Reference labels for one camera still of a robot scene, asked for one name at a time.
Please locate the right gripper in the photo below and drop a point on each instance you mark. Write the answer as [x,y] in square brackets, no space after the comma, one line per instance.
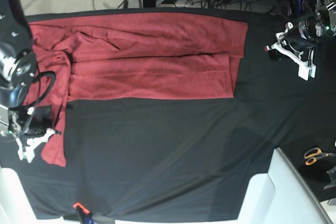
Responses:
[26,130]

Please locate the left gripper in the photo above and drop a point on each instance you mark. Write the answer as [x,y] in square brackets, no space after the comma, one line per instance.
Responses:
[297,42]

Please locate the red long-sleeve shirt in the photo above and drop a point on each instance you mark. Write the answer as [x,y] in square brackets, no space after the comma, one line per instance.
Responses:
[167,56]

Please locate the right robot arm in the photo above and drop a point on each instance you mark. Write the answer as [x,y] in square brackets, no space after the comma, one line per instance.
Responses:
[23,86]

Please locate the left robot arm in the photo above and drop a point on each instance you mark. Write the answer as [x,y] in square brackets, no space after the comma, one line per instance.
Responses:
[322,12]

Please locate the white bin left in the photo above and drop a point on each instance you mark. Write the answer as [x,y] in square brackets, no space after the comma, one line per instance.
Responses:
[15,207]

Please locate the white bin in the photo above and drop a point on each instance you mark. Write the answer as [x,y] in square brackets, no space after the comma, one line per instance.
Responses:
[281,195]
[15,207]

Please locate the black table cloth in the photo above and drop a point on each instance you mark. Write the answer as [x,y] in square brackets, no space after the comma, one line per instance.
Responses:
[186,160]

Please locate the orange blue clamp bottom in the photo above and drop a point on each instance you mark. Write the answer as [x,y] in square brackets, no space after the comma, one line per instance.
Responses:
[83,214]

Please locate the white bin right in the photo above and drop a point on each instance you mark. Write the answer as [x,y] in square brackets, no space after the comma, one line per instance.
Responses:
[281,195]

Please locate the black metal tool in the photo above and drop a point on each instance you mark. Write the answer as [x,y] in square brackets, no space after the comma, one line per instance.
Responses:
[331,184]

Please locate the yellow-handled scissors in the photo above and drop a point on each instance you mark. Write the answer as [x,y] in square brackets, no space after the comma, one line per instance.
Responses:
[315,154]

